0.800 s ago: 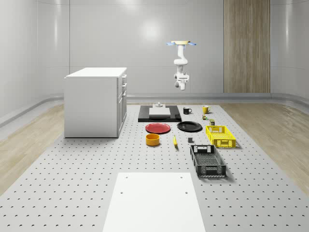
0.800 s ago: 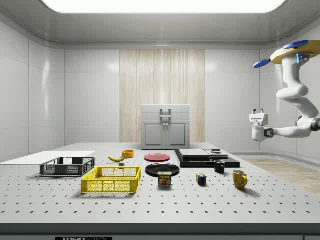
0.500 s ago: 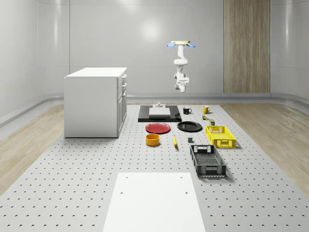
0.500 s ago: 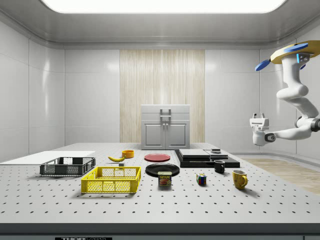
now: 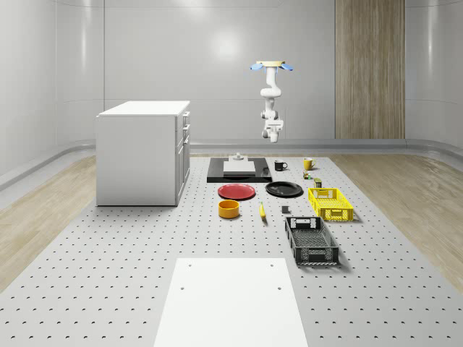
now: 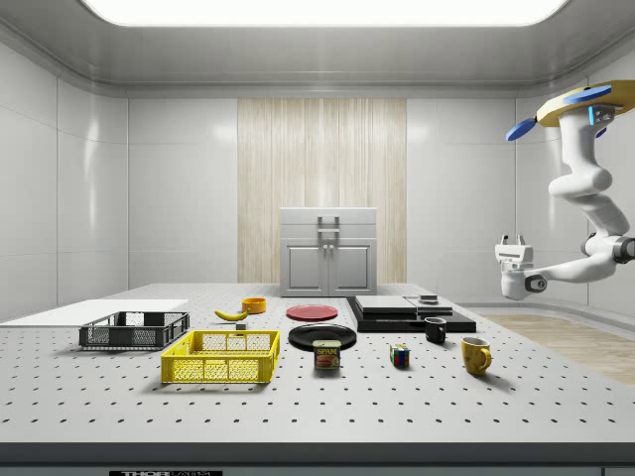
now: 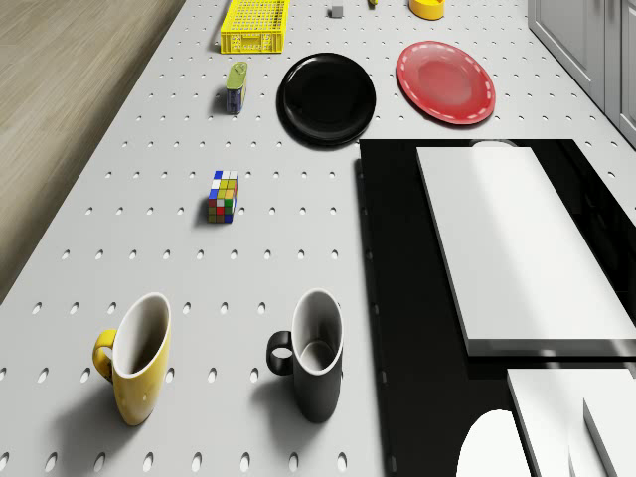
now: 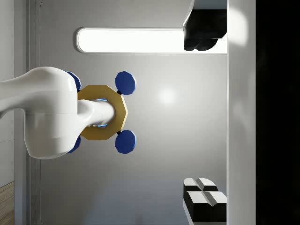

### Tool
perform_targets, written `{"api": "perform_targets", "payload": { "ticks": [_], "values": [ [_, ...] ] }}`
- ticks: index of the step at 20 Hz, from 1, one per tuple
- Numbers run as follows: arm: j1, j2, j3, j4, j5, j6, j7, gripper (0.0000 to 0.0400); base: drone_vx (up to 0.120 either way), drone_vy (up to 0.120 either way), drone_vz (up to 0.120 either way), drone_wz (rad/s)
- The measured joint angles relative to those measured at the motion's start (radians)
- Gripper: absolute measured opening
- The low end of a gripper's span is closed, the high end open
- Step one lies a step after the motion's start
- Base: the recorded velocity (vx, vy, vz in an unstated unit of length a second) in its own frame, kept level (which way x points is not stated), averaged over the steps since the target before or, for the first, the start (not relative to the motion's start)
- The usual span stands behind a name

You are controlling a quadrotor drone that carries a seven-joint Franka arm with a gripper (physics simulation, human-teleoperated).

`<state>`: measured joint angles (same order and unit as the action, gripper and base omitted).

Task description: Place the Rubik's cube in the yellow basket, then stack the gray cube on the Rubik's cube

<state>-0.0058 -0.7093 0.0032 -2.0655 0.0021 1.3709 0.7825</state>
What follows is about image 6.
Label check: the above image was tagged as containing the black stove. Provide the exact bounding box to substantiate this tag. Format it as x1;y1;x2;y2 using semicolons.
345;293;479;334

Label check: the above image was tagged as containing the drone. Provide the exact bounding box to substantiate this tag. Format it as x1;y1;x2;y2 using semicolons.
505;78;635;143

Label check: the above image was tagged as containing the white board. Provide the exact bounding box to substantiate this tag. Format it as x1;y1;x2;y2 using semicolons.
0;298;191;327

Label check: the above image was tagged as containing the black plate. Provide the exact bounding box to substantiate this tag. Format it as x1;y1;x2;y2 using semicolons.
287;323;358;351

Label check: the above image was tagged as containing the banana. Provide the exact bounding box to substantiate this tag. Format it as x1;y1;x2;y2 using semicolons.
213;307;251;323

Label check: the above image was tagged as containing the yellow mug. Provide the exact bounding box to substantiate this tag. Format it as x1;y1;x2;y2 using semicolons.
459;336;494;376

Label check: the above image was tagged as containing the white cabinet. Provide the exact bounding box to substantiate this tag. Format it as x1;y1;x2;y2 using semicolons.
279;206;379;298

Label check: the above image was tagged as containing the yellow basket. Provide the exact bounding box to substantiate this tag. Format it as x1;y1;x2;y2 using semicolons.
160;329;282;385

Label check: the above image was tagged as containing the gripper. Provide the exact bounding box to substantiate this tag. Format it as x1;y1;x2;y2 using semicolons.
493;233;536;271

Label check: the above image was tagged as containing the dark grey basket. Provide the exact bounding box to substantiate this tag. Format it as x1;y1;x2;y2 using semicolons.
78;310;191;350

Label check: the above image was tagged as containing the flat-sided can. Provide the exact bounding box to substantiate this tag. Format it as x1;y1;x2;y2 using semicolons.
312;339;342;372

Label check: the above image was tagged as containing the red plate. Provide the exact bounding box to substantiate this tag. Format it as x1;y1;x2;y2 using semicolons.
285;303;339;322

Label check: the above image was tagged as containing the puzzle cube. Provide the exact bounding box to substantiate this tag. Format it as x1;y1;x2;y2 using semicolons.
388;343;413;369

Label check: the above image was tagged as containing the black mug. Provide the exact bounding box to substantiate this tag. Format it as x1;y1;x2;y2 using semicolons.
424;316;448;344

